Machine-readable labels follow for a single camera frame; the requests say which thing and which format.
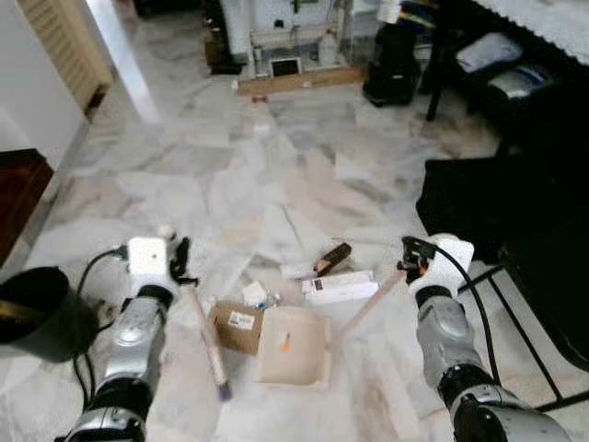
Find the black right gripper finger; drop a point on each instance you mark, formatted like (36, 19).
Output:
(413, 250)

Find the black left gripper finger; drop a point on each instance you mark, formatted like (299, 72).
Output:
(182, 251)

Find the wooden broom purple bristles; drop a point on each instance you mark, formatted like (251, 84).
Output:
(210, 345)

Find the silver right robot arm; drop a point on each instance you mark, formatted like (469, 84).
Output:
(446, 341)

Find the small white paper card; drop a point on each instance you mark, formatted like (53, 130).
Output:
(254, 293)

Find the small dark brown box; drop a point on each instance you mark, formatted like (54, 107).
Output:
(333, 259)

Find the long white carton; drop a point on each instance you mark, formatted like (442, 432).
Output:
(339, 288)

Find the crumpled clear plastic wrapper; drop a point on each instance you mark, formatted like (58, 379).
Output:
(271, 301)

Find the black folding chair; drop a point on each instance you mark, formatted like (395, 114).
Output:
(552, 304)

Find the black plastic bucket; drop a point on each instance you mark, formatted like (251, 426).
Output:
(46, 322)

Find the dark wooden staircase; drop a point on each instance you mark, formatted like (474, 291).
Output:
(18, 198)

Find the small brown wooden piece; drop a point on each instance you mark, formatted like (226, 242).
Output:
(260, 98)

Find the black boxy appliance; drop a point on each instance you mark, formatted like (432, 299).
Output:
(393, 64)

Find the grey blue bag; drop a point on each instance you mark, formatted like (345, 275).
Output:
(522, 80)

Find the long brown cardboard box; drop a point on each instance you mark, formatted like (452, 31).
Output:
(301, 80)

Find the white framed dark tablet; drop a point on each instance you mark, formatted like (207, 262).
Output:
(285, 67)

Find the white printed bag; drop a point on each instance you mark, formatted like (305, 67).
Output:
(490, 52)

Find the white plastic jug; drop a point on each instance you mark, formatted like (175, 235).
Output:
(328, 51)

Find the beige louvred door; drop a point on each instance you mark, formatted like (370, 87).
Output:
(64, 46)

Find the white lace tablecloth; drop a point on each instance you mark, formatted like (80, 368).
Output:
(543, 23)

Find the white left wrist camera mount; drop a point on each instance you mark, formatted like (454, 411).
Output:
(149, 256)

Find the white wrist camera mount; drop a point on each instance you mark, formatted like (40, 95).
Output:
(453, 262)
(149, 256)

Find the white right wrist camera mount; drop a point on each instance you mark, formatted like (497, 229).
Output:
(453, 262)

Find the white metal frame stand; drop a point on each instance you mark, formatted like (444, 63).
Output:
(294, 37)

